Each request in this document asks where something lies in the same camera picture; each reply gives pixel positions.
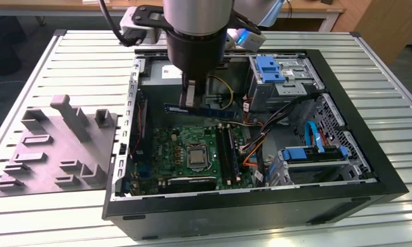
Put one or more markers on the wooden cabinet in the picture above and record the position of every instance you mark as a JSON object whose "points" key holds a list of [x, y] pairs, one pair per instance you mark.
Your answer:
{"points": [[392, 20]]}

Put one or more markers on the blue plastic drive latch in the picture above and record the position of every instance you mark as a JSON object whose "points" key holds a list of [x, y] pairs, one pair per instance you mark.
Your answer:
{"points": [[269, 69]]}

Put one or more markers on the silver CPU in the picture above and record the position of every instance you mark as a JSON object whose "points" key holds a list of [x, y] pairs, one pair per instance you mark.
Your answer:
{"points": [[198, 157]]}

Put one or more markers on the black graphics card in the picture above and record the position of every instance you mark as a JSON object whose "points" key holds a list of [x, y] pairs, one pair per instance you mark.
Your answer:
{"points": [[193, 181]]}

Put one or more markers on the black PC case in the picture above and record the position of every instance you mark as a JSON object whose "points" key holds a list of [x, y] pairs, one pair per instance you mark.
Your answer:
{"points": [[227, 213]]}

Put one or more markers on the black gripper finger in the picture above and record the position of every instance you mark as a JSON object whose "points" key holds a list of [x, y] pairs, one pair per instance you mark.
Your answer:
{"points": [[191, 92]]}

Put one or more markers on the grey power supply unit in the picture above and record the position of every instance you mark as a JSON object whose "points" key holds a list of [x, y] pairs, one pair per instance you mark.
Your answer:
{"points": [[155, 90]]}

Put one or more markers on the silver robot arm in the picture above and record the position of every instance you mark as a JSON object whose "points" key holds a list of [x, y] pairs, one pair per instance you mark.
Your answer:
{"points": [[199, 15]]}

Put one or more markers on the black RAM slot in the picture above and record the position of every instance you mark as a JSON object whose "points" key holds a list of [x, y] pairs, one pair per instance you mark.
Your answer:
{"points": [[222, 154]]}

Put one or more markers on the metal disk bay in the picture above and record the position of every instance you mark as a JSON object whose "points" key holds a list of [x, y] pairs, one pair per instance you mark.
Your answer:
{"points": [[330, 169]]}

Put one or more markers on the green motherboard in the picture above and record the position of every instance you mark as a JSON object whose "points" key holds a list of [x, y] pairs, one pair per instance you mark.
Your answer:
{"points": [[165, 144]]}

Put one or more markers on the hard disk in blue carrier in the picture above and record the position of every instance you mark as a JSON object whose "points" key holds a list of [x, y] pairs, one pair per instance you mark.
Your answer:
{"points": [[297, 154]]}

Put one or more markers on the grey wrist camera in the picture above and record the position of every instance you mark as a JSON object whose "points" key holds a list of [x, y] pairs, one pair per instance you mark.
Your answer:
{"points": [[147, 36], [254, 41]]}

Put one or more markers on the grey parts rack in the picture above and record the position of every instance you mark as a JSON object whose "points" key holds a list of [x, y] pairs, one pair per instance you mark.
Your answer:
{"points": [[55, 154]]}

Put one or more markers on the black office chair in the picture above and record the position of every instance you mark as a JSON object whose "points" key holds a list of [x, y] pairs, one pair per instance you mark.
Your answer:
{"points": [[3, 46]]}

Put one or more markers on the wooden desk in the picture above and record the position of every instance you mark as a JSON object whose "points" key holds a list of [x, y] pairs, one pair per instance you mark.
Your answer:
{"points": [[55, 6]]}

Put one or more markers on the metal drive cage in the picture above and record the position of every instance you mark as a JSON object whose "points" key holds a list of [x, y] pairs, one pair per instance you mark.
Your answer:
{"points": [[289, 90]]}

